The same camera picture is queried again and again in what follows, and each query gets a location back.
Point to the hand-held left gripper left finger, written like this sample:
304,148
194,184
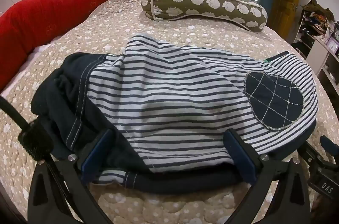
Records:
96,151

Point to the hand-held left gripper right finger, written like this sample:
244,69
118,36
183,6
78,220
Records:
241,157

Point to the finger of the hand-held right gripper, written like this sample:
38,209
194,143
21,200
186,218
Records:
329,146

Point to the white bed sheet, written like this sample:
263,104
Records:
31,54

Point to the beige quilted bedspread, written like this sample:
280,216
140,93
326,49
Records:
106,36

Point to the pile of clothes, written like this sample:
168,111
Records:
316,9

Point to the olive patterned bolster pillow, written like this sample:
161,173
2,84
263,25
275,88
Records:
201,4

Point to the purple desk clock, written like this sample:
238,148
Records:
333,45

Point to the striped navy pants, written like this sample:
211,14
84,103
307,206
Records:
159,97

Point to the white shelf unit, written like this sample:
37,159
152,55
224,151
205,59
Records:
328,65

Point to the red quilt roll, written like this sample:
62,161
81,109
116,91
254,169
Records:
53,17

